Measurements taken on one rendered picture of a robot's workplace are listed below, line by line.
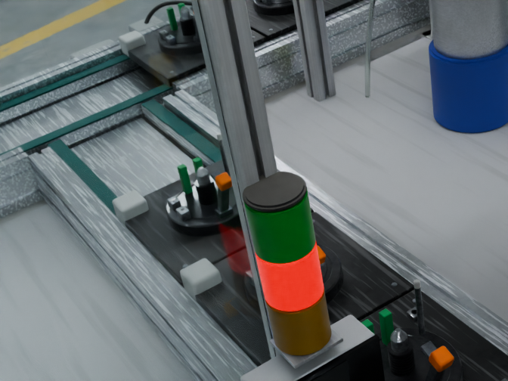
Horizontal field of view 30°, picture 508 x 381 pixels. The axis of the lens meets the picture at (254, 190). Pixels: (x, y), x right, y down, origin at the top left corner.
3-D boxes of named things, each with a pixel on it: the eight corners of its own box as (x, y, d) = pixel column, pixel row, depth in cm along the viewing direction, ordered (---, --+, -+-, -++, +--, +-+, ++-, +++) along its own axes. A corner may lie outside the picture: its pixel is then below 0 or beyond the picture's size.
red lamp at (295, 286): (336, 292, 78) (328, 246, 75) (285, 320, 76) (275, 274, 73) (302, 264, 82) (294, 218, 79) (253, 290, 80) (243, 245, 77)
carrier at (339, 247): (416, 296, 129) (408, 223, 122) (268, 381, 121) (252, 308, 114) (317, 220, 148) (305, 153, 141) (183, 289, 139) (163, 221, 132)
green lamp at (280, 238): (328, 245, 75) (320, 194, 72) (275, 273, 73) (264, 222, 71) (293, 218, 79) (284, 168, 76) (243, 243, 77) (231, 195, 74)
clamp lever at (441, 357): (442, 388, 109) (456, 357, 103) (429, 397, 108) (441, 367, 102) (422, 364, 111) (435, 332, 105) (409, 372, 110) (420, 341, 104)
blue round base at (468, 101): (534, 110, 180) (534, 39, 171) (471, 143, 174) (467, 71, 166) (477, 85, 192) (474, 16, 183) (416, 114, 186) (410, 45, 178)
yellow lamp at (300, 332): (343, 337, 81) (336, 293, 78) (294, 365, 79) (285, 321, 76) (310, 308, 84) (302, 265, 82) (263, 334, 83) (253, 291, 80)
